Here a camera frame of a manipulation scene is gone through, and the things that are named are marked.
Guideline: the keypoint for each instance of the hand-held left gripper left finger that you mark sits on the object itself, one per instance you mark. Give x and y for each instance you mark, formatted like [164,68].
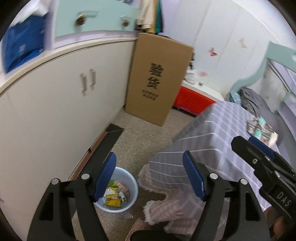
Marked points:
[105,178]

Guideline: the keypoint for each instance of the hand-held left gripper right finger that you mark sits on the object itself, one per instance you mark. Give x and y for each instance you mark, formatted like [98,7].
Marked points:
[193,176]

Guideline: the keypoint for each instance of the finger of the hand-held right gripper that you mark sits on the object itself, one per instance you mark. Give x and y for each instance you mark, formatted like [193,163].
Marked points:
[245,150]
[263,147]

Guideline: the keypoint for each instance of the yellow carton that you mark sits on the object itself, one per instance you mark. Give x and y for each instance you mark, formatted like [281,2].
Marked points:
[111,192]

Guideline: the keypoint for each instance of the beige wrapper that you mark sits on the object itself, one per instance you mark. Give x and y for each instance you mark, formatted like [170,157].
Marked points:
[123,192]

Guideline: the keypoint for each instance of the light blue plastic bin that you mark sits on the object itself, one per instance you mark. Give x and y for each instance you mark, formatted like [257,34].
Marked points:
[129,176]

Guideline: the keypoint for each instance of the person's right hand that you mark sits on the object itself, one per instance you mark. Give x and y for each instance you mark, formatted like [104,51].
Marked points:
[271,224]

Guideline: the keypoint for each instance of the pink plaid table skirt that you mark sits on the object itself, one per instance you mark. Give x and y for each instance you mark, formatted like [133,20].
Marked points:
[168,185]

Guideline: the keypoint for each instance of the black floor mat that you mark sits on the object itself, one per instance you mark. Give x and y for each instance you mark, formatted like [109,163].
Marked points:
[104,143]

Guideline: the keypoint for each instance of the grey checked tablecloth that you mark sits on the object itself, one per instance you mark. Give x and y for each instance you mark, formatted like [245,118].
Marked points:
[215,129]

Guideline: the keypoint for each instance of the grey quilt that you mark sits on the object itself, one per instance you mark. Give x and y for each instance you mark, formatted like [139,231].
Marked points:
[256,104]

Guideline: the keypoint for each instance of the blue plaid pillow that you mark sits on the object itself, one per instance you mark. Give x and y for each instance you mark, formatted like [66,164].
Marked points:
[234,97]

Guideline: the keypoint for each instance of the red storage box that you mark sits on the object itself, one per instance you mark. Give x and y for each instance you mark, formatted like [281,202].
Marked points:
[194,99]

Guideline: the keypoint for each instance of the cream low cabinet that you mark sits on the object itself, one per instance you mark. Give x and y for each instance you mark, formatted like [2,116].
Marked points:
[57,104]

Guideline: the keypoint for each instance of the white plastic bag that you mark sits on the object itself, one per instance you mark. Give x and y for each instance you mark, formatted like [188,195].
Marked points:
[190,76]

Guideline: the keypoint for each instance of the pink butterfly sticker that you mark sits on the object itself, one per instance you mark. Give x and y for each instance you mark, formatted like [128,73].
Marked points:
[212,52]

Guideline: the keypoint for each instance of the large cardboard box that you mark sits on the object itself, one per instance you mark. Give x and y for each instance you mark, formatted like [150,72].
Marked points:
[157,76]

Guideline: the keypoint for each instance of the beige butterfly sticker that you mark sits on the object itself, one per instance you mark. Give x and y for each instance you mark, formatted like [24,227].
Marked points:
[242,42]

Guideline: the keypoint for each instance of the pine cone ornament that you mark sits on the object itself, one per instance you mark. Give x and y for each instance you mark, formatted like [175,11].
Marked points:
[79,21]
[126,23]

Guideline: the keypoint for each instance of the green hanging jacket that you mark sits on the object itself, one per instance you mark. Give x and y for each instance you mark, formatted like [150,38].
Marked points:
[159,16]

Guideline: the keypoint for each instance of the blue plastic package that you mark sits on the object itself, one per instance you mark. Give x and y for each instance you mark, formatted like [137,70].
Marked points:
[23,39]

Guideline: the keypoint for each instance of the mint drawer unit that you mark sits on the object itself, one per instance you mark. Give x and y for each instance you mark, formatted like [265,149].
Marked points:
[99,14]

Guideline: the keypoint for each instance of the cream hanging jacket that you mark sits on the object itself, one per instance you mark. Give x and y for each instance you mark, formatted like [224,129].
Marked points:
[145,14]

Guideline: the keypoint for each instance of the mint bunk bed frame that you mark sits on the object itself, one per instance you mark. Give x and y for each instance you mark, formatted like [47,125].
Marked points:
[261,71]

